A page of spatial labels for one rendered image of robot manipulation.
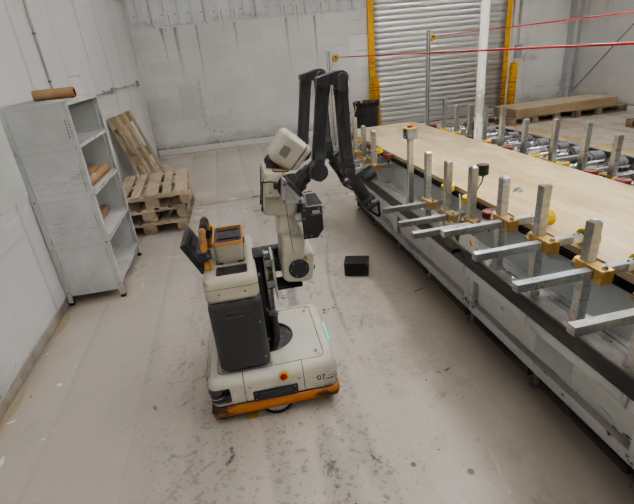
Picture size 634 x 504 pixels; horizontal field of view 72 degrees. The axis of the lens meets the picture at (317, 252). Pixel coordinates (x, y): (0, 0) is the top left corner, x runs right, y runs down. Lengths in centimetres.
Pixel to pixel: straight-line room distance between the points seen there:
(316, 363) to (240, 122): 806
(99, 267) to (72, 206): 53
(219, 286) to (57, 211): 204
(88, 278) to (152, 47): 664
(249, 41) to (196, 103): 165
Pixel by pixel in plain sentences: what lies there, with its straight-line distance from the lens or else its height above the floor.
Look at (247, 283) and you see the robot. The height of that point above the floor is 77.
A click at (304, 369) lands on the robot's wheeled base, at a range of 227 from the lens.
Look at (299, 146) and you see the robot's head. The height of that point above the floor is 133.
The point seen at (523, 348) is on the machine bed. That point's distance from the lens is 263.
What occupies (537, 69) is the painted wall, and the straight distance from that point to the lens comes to 1233.
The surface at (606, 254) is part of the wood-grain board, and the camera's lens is 200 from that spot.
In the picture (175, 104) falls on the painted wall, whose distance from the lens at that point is 988.
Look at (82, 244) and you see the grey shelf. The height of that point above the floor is 51.
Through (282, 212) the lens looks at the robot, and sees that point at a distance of 209.
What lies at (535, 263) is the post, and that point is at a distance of 196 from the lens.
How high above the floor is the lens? 170
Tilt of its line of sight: 25 degrees down
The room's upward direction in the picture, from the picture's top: 6 degrees counter-clockwise
